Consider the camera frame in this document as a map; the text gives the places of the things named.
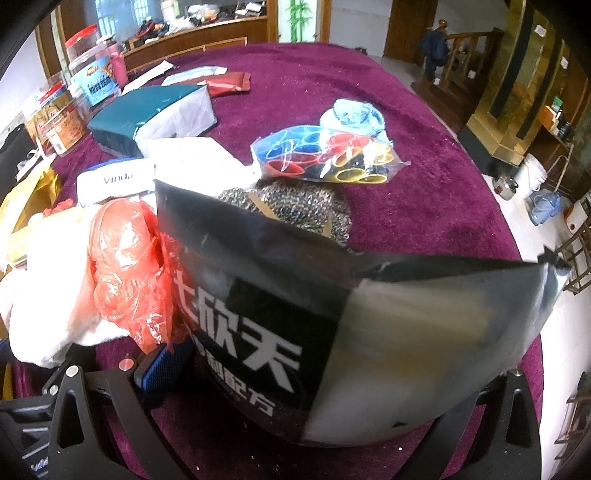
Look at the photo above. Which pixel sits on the red plastic bag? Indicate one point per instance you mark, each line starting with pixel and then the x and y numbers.
pixel 131 275

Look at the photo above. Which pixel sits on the pink bottle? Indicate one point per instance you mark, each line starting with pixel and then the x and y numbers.
pixel 118 65

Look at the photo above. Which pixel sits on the teal tissue box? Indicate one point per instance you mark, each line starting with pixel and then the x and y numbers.
pixel 128 122

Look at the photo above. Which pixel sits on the wooden cabinet counter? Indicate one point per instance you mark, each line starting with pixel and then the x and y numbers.
pixel 250 30

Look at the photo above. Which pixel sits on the blue water jug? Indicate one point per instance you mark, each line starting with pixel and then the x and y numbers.
pixel 542 205

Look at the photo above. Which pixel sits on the metal kettle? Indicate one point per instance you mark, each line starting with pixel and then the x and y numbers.
pixel 505 187

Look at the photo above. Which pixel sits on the dark red packet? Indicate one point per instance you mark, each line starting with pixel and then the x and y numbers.
pixel 226 84

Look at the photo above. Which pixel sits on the white blue tissue pack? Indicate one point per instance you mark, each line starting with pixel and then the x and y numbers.
pixel 115 178

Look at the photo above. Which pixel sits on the wooden stair railing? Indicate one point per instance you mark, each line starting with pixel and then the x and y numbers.
pixel 455 94

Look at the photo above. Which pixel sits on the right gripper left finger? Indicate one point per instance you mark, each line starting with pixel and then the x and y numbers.
pixel 102 427

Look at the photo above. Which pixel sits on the white cloth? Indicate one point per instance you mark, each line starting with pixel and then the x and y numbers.
pixel 198 164

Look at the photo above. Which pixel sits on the purple velvet tablecloth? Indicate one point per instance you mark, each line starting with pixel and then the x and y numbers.
pixel 439 205

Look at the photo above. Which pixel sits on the gold cardboard tray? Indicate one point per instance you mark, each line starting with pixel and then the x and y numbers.
pixel 35 193

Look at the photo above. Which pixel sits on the blue label plastic jar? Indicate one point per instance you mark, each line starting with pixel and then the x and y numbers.
pixel 93 73

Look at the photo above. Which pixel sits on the light blue knitted cloth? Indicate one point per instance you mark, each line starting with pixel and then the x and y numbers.
pixel 355 117

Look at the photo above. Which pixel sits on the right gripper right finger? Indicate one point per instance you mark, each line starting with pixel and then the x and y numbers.
pixel 500 420

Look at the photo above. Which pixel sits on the white paper strip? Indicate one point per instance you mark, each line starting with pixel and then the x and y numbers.
pixel 147 76

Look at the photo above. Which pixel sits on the black silver snack bag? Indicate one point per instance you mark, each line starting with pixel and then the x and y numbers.
pixel 324 345

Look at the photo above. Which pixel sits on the blue white flat packet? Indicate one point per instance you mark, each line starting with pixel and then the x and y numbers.
pixel 194 74

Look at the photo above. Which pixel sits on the white plastic bucket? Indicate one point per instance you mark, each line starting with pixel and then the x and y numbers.
pixel 530 176

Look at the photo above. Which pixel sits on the red lid clear jar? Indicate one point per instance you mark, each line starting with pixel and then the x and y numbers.
pixel 82 41

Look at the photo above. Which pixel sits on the brown label snack jar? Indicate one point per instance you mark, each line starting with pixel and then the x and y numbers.
pixel 61 119

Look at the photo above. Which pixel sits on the bag of coloured rings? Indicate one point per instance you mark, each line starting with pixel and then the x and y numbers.
pixel 320 154

